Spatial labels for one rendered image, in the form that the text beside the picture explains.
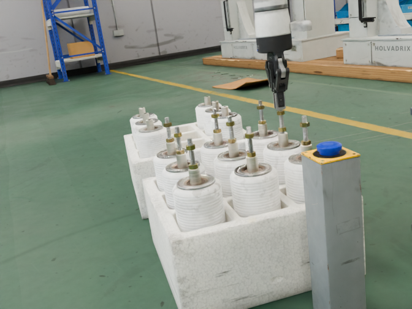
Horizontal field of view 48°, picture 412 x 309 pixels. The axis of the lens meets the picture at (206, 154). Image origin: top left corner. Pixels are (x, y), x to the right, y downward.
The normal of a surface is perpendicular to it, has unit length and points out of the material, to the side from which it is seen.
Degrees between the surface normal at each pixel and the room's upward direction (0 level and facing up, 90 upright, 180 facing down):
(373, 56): 90
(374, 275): 0
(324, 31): 90
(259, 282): 90
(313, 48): 90
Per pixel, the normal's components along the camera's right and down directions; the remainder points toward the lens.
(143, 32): 0.40, 0.21
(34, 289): -0.13, -0.95
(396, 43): -0.91, 0.23
